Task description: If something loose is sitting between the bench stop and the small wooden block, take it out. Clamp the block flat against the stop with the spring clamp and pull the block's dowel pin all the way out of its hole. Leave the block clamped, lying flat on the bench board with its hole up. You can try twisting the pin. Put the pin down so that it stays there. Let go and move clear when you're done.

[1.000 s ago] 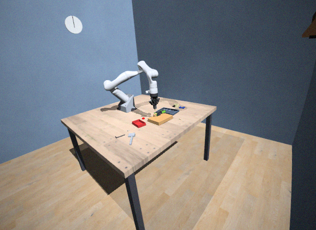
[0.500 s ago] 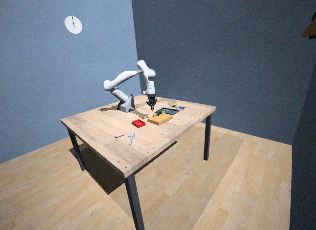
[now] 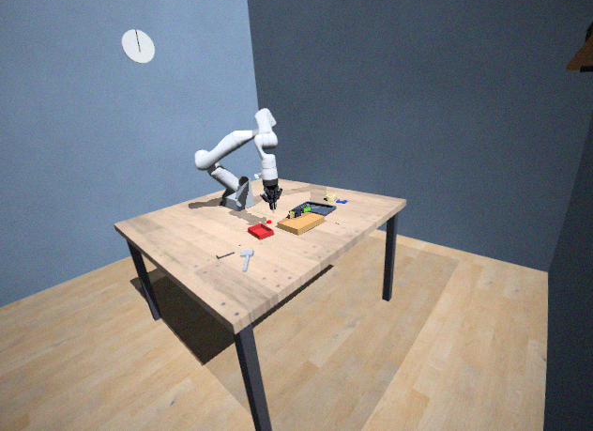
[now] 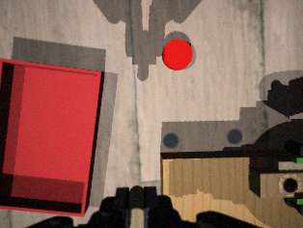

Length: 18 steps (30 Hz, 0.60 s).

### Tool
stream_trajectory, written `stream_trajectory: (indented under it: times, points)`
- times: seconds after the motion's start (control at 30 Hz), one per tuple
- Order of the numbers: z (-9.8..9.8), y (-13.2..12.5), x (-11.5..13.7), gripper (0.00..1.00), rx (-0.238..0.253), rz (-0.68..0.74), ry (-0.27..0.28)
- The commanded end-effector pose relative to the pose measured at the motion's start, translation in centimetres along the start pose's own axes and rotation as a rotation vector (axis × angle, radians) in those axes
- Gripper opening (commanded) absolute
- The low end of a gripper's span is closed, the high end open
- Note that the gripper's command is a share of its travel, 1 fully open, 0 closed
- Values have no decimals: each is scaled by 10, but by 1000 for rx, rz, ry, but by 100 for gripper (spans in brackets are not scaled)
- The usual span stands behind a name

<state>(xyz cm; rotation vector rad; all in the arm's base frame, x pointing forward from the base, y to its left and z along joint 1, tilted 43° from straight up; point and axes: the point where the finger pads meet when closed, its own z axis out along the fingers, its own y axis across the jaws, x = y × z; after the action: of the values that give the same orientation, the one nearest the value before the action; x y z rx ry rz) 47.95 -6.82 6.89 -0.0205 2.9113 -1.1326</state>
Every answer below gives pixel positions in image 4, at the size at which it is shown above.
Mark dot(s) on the light wooden bench board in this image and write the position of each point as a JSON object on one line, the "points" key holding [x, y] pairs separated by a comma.
{"points": [[219, 181]]}

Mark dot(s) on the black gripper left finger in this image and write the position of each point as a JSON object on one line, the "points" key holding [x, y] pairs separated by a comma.
{"points": [[117, 217]]}

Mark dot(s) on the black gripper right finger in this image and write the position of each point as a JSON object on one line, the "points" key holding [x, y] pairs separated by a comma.
{"points": [[163, 217]]}

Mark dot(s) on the red open tray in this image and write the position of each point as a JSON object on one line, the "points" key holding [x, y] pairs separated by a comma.
{"points": [[49, 119]]}

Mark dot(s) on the small wooden block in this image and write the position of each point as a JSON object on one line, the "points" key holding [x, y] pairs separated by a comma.
{"points": [[268, 183]]}

